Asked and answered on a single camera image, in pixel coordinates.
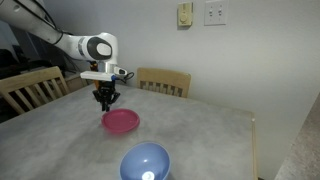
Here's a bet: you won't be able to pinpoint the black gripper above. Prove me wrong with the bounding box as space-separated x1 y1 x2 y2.
92 79 122 113

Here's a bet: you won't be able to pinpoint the pink plastic plate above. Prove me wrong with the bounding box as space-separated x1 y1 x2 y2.
101 108 141 134

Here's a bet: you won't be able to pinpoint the small white side table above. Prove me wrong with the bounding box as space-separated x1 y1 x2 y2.
64 71 92 93

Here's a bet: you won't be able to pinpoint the wooden chair short back slats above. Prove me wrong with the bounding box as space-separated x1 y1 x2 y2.
136 67 192 99

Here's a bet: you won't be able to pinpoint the blue plastic bowl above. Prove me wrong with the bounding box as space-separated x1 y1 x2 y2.
119 141 172 180

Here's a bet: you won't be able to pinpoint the wooden slat-back chair wide gaps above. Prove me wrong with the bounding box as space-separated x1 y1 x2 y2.
0 65 71 116

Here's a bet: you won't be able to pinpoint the grey speckled countertop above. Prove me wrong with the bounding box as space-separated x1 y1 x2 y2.
274 93 320 180

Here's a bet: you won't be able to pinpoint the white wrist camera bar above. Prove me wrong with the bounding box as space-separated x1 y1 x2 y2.
79 66 128 82

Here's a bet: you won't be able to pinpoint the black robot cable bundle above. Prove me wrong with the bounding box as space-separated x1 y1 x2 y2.
115 71 135 84

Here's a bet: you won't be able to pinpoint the white double light switch plate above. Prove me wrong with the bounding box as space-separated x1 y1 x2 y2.
203 0 228 27

